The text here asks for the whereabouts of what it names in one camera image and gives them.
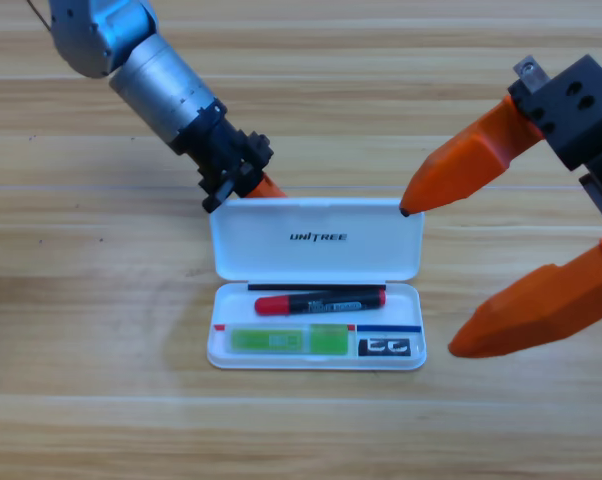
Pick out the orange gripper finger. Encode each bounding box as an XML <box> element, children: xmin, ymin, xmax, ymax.
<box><xmin>447</xmin><ymin>238</ymin><xmax>602</xmax><ymax>359</ymax></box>

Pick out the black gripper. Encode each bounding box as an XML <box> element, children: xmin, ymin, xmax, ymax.
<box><xmin>170</xmin><ymin>102</ymin><xmax>288</xmax><ymax>214</ymax></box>
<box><xmin>399</xmin><ymin>53</ymin><xmax>602</xmax><ymax>231</ymax></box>

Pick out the red and black marker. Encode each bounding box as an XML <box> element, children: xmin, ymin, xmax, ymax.
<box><xmin>254</xmin><ymin>288</ymin><xmax>388</xmax><ymax>318</ymax></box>

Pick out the black eraser with white print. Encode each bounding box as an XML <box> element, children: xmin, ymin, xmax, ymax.
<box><xmin>357</xmin><ymin>337</ymin><xmax>413</xmax><ymax>358</ymax></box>

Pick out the white Unitree pencil case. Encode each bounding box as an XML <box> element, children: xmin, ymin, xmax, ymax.
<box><xmin>206</xmin><ymin>197</ymin><xmax>427</xmax><ymax>372</ymax></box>

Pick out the brown arm cable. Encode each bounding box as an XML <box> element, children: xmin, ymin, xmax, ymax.
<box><xmin>26</xmin><ymin>0</ymin><xmax>55</xmax><ymax>34</ymax></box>

